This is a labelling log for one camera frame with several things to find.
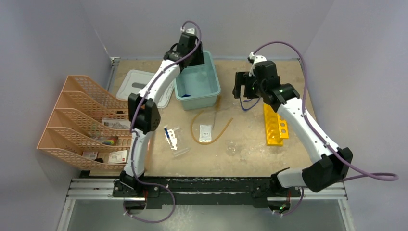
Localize blue rubber band loop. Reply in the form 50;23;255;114
240;98;260;112

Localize mint green plastic bin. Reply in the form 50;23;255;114
175;51;221;111

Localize wire test tube brush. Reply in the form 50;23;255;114
212;95;222;129

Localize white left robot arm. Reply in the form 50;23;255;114
119;32;204;197

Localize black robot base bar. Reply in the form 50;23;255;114
113;176;301;211

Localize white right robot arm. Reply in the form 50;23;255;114
232;60;353;196

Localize yellow test tube rack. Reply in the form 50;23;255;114
263;103;289;147

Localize white plastic bin lid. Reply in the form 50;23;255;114
116;70;175;109

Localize small white plastic packet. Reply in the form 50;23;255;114
199;125;212;143

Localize yellow rubber tubing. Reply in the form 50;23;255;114
190;110;233;145

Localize clear acrylic test tube rack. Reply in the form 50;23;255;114
165;127;191;157

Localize coloured marker pens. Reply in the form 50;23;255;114
102;136;118;146

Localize peach plastic file organizer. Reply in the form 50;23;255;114
37;76;131;172

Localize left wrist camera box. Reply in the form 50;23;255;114
180;27;196;35

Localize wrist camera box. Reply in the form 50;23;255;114
180;27;196;35
247;53;267;64

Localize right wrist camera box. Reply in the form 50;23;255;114
247;53;267;64

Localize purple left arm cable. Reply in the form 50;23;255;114
129;20;203;189

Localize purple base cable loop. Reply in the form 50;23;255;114
123;185;177;225

